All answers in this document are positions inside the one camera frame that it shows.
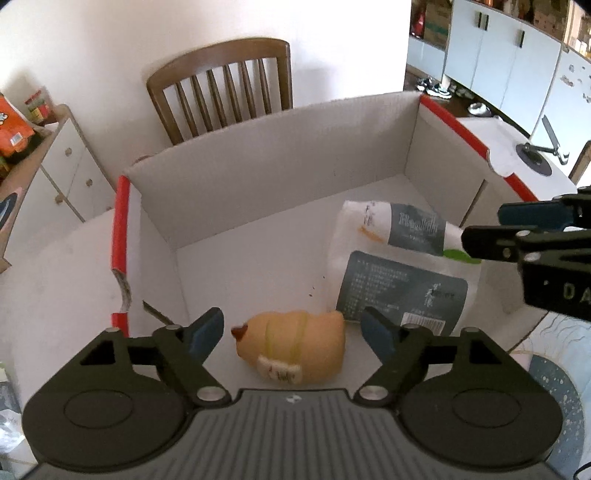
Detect red cardboard box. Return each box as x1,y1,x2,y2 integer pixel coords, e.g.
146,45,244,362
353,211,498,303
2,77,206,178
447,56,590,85
110,91,540,391

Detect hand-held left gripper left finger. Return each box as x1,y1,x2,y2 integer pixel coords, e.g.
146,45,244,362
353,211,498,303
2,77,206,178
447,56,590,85
78,307,232,409

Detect dark oval dish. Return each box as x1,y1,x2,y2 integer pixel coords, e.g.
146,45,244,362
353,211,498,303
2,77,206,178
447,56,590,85
0,193,22,225

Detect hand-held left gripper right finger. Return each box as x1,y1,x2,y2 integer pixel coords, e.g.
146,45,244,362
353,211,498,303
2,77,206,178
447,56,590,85
355,306,509,408

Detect grey-blue wall cabinets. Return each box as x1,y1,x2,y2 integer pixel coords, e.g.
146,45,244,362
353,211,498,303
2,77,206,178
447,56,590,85
406,0,591,153

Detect white marble desktop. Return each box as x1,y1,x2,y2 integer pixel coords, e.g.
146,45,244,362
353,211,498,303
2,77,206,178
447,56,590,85
0,115,591,480

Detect white sideboard cabinet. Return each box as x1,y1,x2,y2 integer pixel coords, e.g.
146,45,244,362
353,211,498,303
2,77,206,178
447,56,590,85
0,104,117,274

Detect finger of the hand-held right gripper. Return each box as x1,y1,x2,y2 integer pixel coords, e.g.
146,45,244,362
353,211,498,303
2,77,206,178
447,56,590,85
462,224,591,265
498,187,591,231

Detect black white sneaker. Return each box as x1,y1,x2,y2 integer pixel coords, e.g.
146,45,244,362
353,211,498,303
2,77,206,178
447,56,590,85
416,76,455,100

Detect orange bun toy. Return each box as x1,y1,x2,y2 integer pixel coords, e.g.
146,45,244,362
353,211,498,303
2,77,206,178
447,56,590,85
231,310,347,384

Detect white grey-label snack packet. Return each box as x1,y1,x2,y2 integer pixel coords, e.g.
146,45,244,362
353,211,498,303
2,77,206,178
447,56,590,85
325,200,483,337

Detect cardboard carton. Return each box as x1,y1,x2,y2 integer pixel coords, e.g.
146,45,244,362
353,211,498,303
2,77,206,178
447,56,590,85
411,0,451,47

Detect small red-capped jar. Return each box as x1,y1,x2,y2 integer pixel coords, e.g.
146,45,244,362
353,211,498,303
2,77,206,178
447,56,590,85
24,90,51,123

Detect orange snack bag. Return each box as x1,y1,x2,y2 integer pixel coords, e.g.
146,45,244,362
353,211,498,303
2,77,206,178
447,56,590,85
0,92,37,160

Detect brown wooden chair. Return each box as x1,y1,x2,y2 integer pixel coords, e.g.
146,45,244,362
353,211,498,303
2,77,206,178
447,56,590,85
568,141,591,184
146,38,294,146

